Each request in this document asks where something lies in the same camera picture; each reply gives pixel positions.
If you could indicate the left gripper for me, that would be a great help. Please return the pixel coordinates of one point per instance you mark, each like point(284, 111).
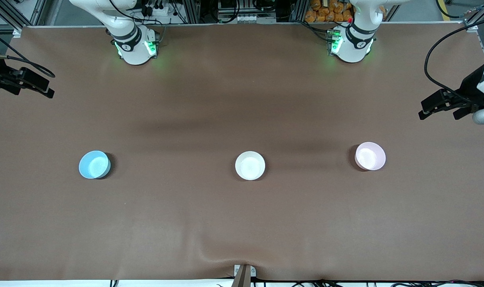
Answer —
point(467, 90)

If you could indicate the pink bowl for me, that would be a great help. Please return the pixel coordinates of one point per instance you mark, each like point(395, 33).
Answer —
point(370, 156)

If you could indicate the blue bowl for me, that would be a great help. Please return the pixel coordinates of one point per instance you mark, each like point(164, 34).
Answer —
point(93, 165)

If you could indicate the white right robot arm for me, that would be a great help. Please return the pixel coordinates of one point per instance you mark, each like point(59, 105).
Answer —
point(132, 44)

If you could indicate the white bowl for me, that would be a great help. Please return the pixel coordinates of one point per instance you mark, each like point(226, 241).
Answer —
point(250, 166)

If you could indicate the white power strip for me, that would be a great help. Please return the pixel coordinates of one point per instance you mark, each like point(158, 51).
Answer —
point(157, 10)

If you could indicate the bag of orange items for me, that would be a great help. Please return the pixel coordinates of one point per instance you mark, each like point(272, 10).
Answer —
point(325, 12)

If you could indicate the white terminal block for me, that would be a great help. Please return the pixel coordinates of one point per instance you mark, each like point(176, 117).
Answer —
point(254, 18)

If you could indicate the brown table mat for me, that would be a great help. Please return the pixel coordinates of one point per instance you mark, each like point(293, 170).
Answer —
point(242, 223)

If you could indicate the aluminium frame post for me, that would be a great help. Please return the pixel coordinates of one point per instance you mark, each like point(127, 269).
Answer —
point(481, 20)
point(8, 16)

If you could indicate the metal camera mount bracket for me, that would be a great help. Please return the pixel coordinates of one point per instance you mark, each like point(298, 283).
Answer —
point(244, 275)

